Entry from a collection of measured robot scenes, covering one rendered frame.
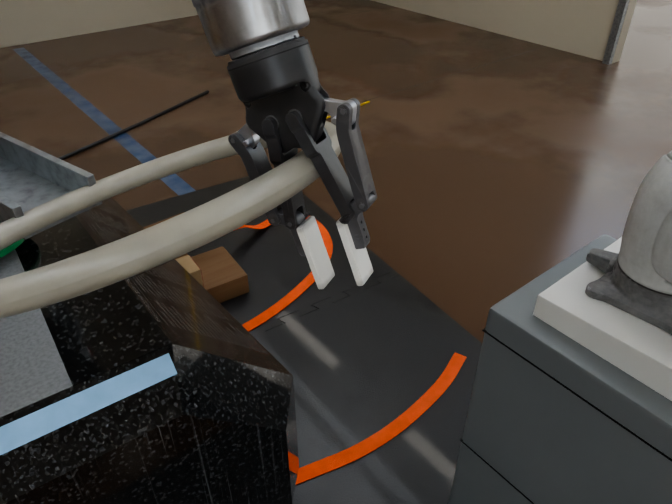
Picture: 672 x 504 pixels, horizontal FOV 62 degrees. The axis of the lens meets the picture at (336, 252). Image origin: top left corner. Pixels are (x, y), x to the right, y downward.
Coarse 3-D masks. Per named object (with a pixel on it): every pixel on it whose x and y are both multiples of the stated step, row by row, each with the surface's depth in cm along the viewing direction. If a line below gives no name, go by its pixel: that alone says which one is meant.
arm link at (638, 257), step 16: (656, 176) 85; (640, 192) 89; (656, 192) 85; (640, 208) 88; (656, 208) 85; (640, 224) 88; (656, 224) 86; (624, 240) 94; (640, 240) 89; (656, 240) 86; (624, 256) 94; (640, 256) 90; (656, 256) 87; (624, 272) 95; (640, 272) 91; (656, 272) 89; (656, 288) 90
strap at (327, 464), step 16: (320, 224) 270; (304, 288) 231; (288, 304) 223; (256, 320) 216; (448, 368) 196; (448, 384) 190; (432, 400) 185; (400, 416) 179; (416, 416) 179; (384, 432) 174; (400, 432) 175; (352, 448) 170; (368, 448) 170; (320, 464) 165; (336, 464) 165; (304, 480) 161
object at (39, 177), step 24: (0, 144) 96; (24, 144) 91; (0, 168) 94; (24, 168) 94; (48, 168) 88; (72, 168) 84; (0, 192) 87; (24, 192) 87; (48, 192) 87; (0, 216) 78; (72, 216) 81
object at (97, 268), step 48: (336, 144) 57; (96, 192) 82; (240, 192) 46; (288, 192) 49; (0, 240) 72; (144, 240) 43; (192, 240) 44; (0, 288) 42; (48, 288) 42; (96, 288) 43
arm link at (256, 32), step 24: (192, 0) 46; (216, 0) 44; (240, 0) 44; (264, 0) 44; (288, 0) 45; (216, 24) 45; (240, 24) 45; (264, 24) 45; (288, 24) 46; (216, 48) 47; (240, 48) 46; (264, 48) 46
